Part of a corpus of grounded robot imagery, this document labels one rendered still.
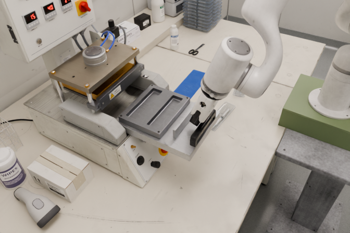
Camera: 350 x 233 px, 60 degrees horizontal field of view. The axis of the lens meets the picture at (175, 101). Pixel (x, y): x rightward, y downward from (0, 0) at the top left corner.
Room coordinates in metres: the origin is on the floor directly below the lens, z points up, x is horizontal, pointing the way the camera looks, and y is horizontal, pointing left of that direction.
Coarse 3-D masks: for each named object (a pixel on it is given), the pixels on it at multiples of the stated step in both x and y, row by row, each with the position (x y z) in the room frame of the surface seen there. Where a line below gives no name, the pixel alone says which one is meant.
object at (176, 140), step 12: (192, 108) 0.74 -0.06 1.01; (180, 120) 0.69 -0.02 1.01; (216, 120) 0.74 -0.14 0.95; (132, 132) 0.69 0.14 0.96; (168, 132) 0.67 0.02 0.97; (180, 132) 0.67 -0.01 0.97; (192, 132) 0.67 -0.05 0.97; (204, 132) 0.67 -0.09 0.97; (156, 144) 0.64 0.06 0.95; (168, 144) 0.62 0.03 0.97; (180, 144) 0.62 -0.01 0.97; (180, 156) 0.59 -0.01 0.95; (192, 156) 0.59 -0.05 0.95
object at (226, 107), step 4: (224, 104) 1.02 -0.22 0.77; (228, 104) 1.02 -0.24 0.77; (220, 108) 0.99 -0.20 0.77; (224, 108) 0.99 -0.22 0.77; (228, 108) 0.99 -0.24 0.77; (232, 108) 0.99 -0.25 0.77; (220, 112) 0.96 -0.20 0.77; (224, 112) 0.96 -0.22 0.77; (228, 112) 0.96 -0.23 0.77; (220, 116) 0.94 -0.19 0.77; (224, 116) 0.94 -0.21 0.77; (220, 120) 0.91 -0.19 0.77; (216, 124) 0.89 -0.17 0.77; (212, 128) 0.87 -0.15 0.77
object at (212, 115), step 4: (212, 112) 0.72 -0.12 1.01; (208, 116) 0.70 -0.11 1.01; (212, 116) 0.71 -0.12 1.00; (208, 120) 0.68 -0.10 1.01; (200, 124) 0.66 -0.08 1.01; (204, 124) 0.66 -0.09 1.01; (196, 128) 0.65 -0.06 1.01; (200, 128) 0.65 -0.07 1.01; (204, 128) 0.66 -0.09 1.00; (196, 132) 0.63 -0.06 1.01; (200, 132) 0.63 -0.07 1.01; (192, 136) 0.62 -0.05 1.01; (196, 136) 0.62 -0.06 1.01; (192, 140) 0.61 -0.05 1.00; (196, 140) 0.61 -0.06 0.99; (192, 144) 0.61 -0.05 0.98; (196, 144) 0.61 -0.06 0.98
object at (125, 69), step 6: (126, 66) 0.93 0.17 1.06; (132, 66) 0.93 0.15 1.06; (120, 72) 0.89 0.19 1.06; (126, 72) 0.90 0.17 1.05; (114, 78) 0.86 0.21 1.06; (66, 84) 0.84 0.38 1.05; (102, 84) 0.82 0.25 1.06; (108, 84) 0.82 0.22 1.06; (72, 90) 0.83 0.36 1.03; (78, 90) 0.81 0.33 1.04; (96, 90) 0.79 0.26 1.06; (102, 90) 0.79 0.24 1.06; (84, 96) 0.80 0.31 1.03; (96, 96) 0.77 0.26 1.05
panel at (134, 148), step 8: (128, 144) 0.68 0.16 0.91; (136, 144) 0.70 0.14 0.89; (144, 144) 0.72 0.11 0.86; (128, 152) 0.66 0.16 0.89; (136, 152) 0.68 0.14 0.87; (144, 152) 0.70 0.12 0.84; (152, 152) 0.72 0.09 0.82; (160, 152) 0.74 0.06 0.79; (168, 152) 0.76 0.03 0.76; (136, 160) 0.66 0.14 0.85; (144, 160) 0.68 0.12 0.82; (152, 160) 0.70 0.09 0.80; (160, 160) 0.72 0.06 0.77; (136, 168) 0.64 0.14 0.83; (144, 168) 0.66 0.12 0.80; (152, 168) 0.68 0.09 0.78; (144, 176) 0.64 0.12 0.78
